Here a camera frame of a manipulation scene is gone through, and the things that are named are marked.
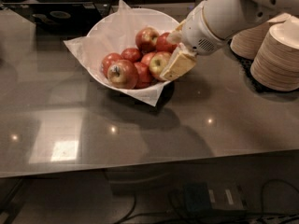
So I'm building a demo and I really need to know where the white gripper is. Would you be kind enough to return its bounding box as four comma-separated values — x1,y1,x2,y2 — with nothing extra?
160,2,225,81

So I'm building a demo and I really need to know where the yellow-red apple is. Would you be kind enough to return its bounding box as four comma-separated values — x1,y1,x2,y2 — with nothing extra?
149,51,171,80

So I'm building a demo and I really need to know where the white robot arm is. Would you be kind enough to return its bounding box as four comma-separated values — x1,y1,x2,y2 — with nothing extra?
160,0,299,81

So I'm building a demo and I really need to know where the red apple back right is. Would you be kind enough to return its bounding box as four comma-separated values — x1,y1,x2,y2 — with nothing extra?
156,32,177,53

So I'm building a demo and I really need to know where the red apple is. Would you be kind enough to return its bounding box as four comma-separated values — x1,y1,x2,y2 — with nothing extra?
121,48,142,63
156,32,177,53
101,52,122,77
135,62,153,89
141,52,155,66
135,27,160,53

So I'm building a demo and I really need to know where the white bowl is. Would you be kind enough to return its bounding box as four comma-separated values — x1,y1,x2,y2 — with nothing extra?
83,8,178,87

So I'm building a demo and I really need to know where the red apple back centre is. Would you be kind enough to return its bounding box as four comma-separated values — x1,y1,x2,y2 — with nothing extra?
135,27,160,53

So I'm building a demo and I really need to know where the red apple front middle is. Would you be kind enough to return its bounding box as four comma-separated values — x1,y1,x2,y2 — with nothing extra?
135,62,153,89

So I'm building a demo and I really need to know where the red apple middle back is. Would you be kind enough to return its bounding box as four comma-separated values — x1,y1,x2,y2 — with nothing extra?
121,48,142,63

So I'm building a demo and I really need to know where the red-yellow apple front left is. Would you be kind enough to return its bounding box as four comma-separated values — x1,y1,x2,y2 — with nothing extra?
107,60,138,90

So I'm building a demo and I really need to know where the red apple far left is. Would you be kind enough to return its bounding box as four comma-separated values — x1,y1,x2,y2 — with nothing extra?
101,52,122,77

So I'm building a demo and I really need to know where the white paper liner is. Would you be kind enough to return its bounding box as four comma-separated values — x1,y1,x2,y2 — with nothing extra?
64,0,178,106

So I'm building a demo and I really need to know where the back stack of paper plates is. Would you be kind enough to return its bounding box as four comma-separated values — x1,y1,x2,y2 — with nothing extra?
230,13,291,60

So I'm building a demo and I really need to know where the stack of paper plates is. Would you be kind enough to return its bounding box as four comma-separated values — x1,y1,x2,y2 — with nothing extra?
250,16,299,91
230,13,291,60

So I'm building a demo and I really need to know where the black rubber mat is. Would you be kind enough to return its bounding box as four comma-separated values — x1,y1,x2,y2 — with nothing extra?
226,38,299,94

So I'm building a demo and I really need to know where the front stack of paper plates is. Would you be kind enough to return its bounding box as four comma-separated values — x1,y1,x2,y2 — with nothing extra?
250,16,299,91

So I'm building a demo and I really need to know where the black tray with cups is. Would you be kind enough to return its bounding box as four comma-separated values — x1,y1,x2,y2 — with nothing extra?
4,2,111,35

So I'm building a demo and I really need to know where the dark box under table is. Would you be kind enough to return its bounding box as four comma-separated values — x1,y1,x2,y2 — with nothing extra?
183,182,247,216

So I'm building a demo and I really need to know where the black cable on floor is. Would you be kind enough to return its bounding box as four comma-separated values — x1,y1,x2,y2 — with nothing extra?
111,178,299,224

